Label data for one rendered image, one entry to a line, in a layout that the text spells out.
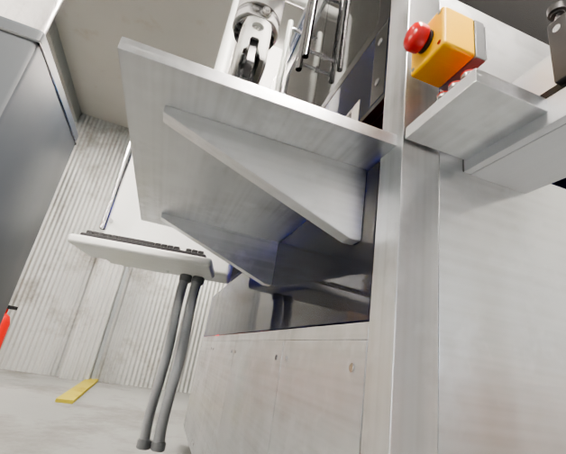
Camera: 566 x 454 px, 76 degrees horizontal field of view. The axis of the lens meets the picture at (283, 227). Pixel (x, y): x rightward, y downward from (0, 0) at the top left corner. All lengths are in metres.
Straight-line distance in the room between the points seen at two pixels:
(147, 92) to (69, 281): 4.56
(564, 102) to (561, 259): 0.27
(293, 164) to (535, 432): 0.49
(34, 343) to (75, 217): 1.52
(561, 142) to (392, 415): 0.39
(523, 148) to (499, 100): 0.09
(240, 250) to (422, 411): 0.69
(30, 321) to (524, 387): 4.88
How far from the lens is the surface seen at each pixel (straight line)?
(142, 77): 0.56
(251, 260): 1.04
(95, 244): 1.26
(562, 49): 0.58
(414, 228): 0.52
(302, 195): 0.57
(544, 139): 0.57
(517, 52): 0.89
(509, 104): 0.53
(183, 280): 1.51
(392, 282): 0.49
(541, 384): 0.63
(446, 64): 0.61
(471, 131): 0.56
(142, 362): 4.94
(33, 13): 0.73
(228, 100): 0.54
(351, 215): 0.59
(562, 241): 0.73
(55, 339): 5.03
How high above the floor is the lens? 0.53
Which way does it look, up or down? 20 degrees up
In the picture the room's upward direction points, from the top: 9 degrees clockwise
